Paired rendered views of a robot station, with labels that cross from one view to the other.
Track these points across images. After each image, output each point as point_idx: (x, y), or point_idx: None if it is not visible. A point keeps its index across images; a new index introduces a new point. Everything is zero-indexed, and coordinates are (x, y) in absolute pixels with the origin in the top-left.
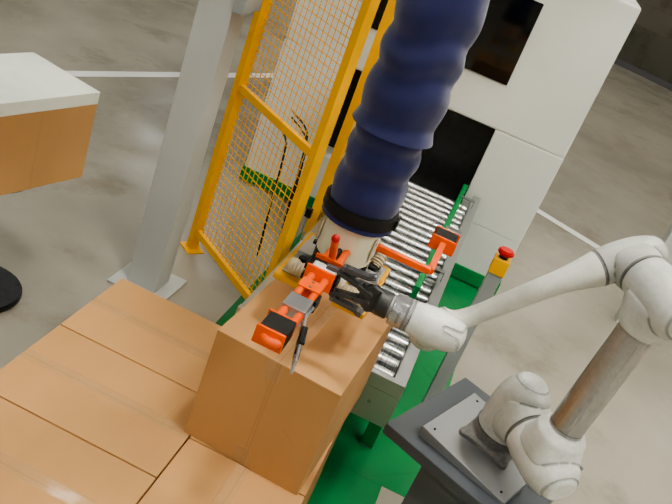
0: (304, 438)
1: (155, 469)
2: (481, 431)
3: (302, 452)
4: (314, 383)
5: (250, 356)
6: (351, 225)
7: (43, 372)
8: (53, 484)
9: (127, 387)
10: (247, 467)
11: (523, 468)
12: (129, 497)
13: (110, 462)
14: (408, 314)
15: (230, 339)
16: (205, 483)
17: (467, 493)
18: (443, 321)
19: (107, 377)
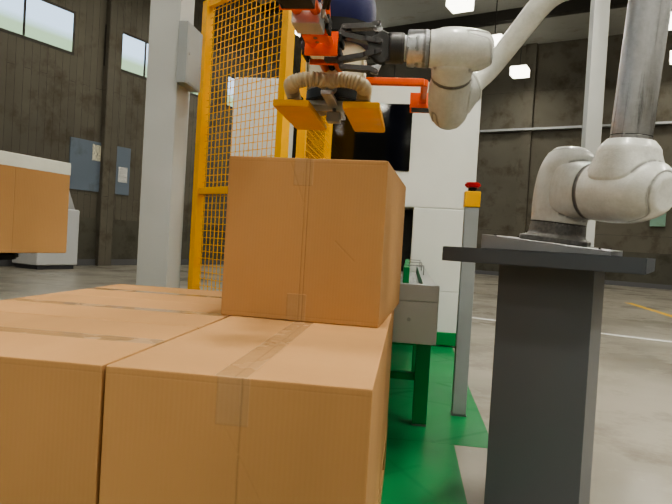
0: (363, 240)
1: (195, 325)
2: (542, 224)
3: (367, 261)
4: (354, 161)
5: (273, 168)
6: (335, 28)
7: (35, 303)
8: (56, 332)
9: (142, 305)
10: (308, 321)
11: (612, 194)
12: (167, 333)
13: (134, 324)
14: (427, 33)
15: (246, 159)
16: (263, 327)
17: (566, 254)
18: (465, 27)
19: (116, 303)
